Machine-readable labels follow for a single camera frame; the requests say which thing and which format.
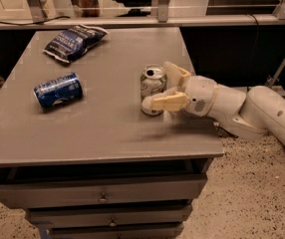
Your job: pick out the blue pepsi can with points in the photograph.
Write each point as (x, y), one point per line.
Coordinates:
(62, 90)

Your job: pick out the grey drawer cabinet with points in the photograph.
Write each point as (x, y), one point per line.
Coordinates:
(98, 167)

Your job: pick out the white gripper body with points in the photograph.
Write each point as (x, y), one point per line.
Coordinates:
(200, 95)

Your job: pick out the white green 7up can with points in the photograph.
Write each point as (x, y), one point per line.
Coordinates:
(153, 80)

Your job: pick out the grey metal frame rail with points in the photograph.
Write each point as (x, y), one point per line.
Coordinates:
(61, 14)

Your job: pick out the person leg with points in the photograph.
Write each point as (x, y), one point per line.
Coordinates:
(90, 8)

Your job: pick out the blue chip bag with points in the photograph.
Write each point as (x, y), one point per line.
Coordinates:
(73, 43)

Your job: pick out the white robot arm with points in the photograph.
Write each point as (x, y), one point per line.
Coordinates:
(249, 115)

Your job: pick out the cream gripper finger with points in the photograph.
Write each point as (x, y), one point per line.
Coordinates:
(171, 100)
(176, 76)

